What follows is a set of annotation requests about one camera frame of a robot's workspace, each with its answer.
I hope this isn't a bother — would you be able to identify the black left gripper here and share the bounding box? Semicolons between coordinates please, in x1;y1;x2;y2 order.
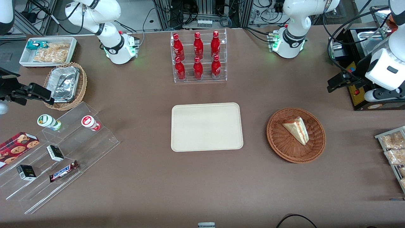
327;53;377;93

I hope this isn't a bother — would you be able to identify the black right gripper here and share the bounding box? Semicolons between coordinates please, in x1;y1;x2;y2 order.
0;67;55;106

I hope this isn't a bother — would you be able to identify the triangle sandwich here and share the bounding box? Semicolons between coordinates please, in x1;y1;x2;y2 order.
282;117;309;146

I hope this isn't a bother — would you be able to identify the aluminium foil tray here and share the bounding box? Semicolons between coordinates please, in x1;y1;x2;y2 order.
52;73;79;102
48;66;80;102

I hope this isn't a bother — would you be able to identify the light tan wicker basket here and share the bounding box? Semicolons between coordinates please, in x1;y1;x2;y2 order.
43;62;88;111

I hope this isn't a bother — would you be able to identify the grey snack rack tray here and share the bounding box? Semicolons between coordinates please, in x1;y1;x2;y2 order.
375;126;405;193

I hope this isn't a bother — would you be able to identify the brown round wicker basket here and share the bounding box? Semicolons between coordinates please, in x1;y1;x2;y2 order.
266;107;326;164

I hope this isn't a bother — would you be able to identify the beige plastic serving tray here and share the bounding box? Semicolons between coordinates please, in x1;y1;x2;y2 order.
171;102;244;152

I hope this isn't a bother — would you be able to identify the green lid yogurt cup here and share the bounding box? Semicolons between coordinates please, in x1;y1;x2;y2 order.
37;114;62;131

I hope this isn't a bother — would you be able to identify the white rectangular snack bin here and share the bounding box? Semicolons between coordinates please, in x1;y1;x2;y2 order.
19;37;77;68

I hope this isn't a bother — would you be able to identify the black food warmer appliance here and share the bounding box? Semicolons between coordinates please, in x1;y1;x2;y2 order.
329;6;405;111

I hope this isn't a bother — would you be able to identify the clear bag of chips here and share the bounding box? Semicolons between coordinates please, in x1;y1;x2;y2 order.
33;48;69;63
40;42;71;53

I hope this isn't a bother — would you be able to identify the stainless steel warmer pan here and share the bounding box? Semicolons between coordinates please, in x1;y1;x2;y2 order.
358;30;392;58

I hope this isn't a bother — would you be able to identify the teal snack packet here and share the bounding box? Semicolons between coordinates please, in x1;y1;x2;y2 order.
26;41;48;51

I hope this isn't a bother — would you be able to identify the red chocolate chip cookie box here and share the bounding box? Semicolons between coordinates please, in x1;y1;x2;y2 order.
0;132;40;169

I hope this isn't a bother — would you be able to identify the small black carton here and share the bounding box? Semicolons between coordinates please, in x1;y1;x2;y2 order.
47;145;65;162
16;164;37;181

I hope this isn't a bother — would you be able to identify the red lid yogurt cup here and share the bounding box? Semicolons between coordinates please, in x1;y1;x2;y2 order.
81;115;102;131

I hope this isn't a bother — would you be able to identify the Snickers chocolate bar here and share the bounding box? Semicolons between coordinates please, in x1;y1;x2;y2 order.
49;161;79;183

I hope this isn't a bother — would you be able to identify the clear acrylic stepped display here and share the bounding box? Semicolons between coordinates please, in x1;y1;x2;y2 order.
0;101;121;215

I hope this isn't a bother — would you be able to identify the red cola bottle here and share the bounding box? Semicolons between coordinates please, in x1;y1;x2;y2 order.
193;57;203;80
193;32;204;59
175;56;186;80
172;33;185;60
211;31;221;58
211;54;221;79

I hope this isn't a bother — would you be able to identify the clear acrylic bottle rack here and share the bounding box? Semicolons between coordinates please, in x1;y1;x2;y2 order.
170;28;227;83

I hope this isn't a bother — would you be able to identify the black table cable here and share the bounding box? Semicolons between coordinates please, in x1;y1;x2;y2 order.
276;214;318;228

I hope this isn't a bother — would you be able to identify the aluminium frame rack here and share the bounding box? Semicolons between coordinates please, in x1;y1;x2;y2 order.
153;0;254;30

